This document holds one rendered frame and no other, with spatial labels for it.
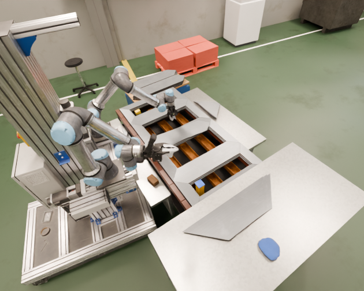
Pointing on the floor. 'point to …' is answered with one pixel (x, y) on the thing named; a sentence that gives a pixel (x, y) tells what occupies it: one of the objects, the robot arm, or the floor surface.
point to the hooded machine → (242, 21)
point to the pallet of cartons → (187, 55)
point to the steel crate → (332, 13)
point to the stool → (78, 74)
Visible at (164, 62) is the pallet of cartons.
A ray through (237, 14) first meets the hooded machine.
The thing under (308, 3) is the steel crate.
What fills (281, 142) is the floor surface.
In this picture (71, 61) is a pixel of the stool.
